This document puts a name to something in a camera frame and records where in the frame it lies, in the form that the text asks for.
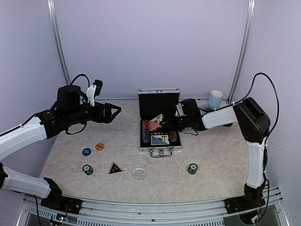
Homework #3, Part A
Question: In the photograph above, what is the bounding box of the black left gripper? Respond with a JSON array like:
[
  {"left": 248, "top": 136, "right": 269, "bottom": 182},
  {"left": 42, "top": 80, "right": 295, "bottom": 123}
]
[{"left": 65, "top": 101, "right": 120, "bottom": 126}]

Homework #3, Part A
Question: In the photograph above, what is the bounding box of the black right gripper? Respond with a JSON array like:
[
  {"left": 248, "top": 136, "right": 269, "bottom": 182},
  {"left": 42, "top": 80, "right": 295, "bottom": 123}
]
[{"left": 160, "top": 112, "right": 192, "bottom": 132}]

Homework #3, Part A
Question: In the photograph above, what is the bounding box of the red playing card deck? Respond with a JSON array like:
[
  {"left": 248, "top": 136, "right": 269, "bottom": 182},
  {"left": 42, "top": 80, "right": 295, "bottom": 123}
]
[{"left": 149, "top": 114, "right": 164, "bottom": 132}]

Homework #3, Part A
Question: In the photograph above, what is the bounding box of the blue playing card deck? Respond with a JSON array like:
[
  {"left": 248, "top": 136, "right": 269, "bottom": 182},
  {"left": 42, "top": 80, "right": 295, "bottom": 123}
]
[{"left": 150, "top": 135, "right": 169, "bottom": 145}]

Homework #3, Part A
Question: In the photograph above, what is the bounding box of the aluminium poker case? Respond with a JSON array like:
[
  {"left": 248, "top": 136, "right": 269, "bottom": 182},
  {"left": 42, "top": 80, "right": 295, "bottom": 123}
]
[{"left": 137, "top": 88, "right": 182, "bottom": 158}]

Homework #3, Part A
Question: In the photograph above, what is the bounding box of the green chip stack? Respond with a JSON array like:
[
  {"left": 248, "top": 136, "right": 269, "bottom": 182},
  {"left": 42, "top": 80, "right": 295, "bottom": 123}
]
[
  {"left": 187, "top": 163, "right": 198, "bottom": 175},
  {"left": 82, "top": 164, "right": 94, "bottom": 176}
]

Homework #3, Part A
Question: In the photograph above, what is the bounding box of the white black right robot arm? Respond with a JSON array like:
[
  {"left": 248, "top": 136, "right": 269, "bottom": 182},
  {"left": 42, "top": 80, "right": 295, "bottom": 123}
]
[{"left": 160, "top": 97, "right": 270, "bottom": 214}]

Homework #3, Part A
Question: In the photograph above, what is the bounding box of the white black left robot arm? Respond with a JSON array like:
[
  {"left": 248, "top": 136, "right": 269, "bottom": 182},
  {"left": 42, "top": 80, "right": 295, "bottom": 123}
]
[{"left": 0, "top": 83, "right": 121, "bottom": 214}]

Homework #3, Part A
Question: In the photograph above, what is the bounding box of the right poker chip row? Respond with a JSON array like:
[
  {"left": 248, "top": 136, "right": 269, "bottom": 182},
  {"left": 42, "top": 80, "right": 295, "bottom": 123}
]
[{"left": 169, "top": 130, "right": 178, "bottom": 143}]

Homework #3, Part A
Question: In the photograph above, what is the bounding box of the poker chip row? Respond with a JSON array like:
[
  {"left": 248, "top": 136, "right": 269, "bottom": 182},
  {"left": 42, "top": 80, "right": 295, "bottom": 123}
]
[
  {"left": 169, "top": 130, "right": 178, "bottom": 143},
  {"left": 142, "top": 120, "right": 150, "bottom": 143}
]

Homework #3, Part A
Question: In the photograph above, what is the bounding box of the red dice row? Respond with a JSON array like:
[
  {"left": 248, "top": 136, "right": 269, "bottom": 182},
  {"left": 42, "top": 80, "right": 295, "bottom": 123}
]
[{"left": 150, "top": 132, "right": 166, "bottom": 136}]

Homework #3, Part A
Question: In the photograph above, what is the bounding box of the left poker chip row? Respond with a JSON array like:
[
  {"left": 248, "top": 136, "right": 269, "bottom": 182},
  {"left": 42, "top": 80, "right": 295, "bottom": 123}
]
[{"left": 142, "top": 120, "right": 150, "bottom": 143}]

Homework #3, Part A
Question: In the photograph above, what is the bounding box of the orange round button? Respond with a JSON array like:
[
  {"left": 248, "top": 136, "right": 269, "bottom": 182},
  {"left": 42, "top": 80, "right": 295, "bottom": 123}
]
[{"left": 95, "top": 143, "right": 105, "bottom": 151}]

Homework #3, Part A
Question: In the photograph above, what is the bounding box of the white swirl plate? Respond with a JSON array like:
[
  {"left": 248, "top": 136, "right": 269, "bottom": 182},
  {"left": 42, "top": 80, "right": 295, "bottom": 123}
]
[{"left": 196, "top": 100, "right": 222, "bottom": 115}]

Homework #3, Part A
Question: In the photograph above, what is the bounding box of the blue small blind button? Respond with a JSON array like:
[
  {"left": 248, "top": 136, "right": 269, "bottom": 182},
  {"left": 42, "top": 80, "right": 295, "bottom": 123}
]
[{"left": 82, "top": 148, "right": 92, "bottom": 156}]

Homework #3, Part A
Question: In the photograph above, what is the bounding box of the light blue ribbed cup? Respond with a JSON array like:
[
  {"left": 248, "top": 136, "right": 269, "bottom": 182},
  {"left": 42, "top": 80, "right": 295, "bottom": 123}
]
[{"left": 208, "top": 90, "right": 223, "bottom": 110}]

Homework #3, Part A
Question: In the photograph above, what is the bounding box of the black triangular dealer button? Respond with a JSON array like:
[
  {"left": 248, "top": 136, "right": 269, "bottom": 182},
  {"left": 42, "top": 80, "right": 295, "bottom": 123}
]
[{"left": 108, "top": 161, "right": 123, "bottom": 174}]

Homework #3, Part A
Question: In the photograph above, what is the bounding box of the clear round plastic lid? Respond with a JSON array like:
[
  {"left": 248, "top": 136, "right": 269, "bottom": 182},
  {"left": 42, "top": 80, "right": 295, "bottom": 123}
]
[{"left": 132, "top": 168, "right": 147, "bottom": 182}]

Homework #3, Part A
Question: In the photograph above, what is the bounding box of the dark green mug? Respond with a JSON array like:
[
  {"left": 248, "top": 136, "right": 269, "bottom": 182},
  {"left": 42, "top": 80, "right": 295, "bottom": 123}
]
[{"left": 223, "top": 123, "right": 233, "bottom": 127}]

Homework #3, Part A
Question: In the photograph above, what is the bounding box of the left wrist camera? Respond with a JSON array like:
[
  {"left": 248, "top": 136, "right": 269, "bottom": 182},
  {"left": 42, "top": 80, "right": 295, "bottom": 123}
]
[{"left": 86, "top": 80, "right": 103, "bottom": 106}]

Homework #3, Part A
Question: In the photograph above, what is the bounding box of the front aluminium rail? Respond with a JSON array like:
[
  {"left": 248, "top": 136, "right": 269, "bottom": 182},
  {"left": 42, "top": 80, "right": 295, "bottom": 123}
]
[{"left": 17, "top": 188, "right": 289, "bottom": 226}]

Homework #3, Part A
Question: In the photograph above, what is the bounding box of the right aluminium frame post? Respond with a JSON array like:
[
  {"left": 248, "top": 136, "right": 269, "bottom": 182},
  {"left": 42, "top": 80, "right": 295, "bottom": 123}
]
[{"left": 227, "top": 0, "right": 256, "bottom": 103}]

